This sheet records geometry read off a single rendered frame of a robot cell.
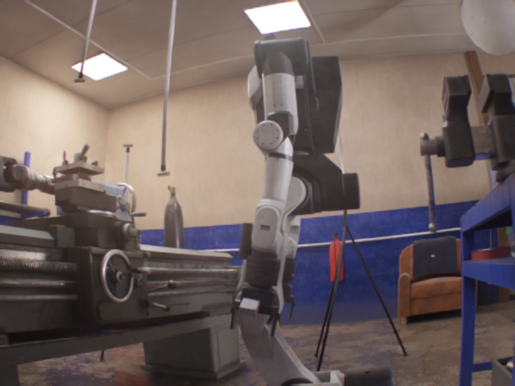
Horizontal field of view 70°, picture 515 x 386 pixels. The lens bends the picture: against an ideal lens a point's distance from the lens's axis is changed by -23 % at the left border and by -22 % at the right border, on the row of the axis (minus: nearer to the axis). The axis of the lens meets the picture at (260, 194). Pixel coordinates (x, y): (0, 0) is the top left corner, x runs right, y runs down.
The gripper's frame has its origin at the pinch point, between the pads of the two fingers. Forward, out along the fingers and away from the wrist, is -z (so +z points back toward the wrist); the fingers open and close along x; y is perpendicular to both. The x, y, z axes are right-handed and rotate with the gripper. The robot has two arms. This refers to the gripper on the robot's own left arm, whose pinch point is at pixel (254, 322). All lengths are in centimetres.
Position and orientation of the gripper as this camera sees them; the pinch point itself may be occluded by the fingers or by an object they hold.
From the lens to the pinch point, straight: 121.2
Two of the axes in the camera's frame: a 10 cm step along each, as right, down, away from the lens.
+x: -9.7, -1.3, 1.9
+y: -1.7, -1.6, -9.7
